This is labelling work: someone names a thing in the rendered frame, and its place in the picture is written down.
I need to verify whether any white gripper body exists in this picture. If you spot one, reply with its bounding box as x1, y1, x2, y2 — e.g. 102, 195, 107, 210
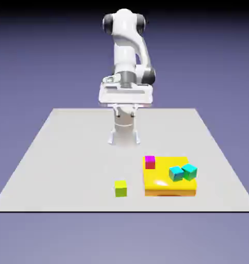
98, 81, 154, 108

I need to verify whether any small magenta cube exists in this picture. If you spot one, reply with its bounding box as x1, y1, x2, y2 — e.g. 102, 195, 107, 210
145, 155, 156, 170

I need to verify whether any small cyan cube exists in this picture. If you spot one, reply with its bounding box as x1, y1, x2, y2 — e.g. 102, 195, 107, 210
169, 166, 185, 183
181, 163, 198, 182

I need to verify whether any small yellow-green cube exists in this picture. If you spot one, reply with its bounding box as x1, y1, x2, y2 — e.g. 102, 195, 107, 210
114, 180, 128, 198

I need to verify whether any large yellow box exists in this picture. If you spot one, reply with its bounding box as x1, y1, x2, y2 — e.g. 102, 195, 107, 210
142, 156, 198, 197

